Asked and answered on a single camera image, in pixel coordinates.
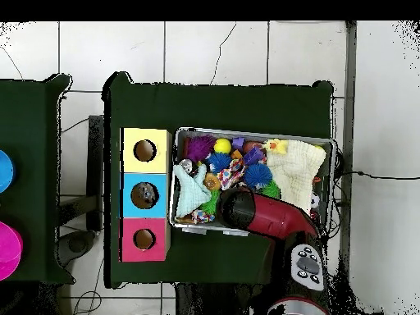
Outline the mint green waffle cloth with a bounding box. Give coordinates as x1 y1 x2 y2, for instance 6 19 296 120
172 162 212 218

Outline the clear mesh bin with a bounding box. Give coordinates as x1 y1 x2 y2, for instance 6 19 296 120
169 126 337 239

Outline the wooden box with three holes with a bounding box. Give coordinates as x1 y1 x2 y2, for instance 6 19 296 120
119 126 172 263

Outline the plush hamburger toy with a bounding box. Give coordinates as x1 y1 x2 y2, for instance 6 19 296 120
203 172 221 192

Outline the blue rubber koosh ball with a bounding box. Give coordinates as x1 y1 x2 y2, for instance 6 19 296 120
243 162 274 190
206 153 233 173

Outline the purple spiky ball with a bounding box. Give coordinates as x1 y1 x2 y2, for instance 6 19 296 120
185 135 216 162

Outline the yellow smooth ball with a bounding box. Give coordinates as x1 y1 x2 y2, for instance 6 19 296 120
213 138 233 155

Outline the green rubber koosh ball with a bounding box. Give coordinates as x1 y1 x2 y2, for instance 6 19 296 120
199 189 221 215

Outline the purple plastic building block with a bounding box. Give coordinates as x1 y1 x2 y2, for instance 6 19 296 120
243 146 266 166

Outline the dark green table cloth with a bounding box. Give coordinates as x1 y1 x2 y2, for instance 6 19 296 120
103 71 336 290
0 74 74 285

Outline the yellow plush duck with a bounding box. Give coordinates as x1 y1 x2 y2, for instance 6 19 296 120
262 138 290 155

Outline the cream waffle cloth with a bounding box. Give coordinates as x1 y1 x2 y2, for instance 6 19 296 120
265 139 327 214

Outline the blue round disc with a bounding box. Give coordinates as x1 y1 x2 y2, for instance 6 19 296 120
0 149 16 194

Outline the magenta round disc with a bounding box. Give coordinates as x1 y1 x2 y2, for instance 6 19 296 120
0 221 24 281

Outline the black cable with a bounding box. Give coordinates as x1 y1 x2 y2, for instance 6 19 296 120
337 170 420 180

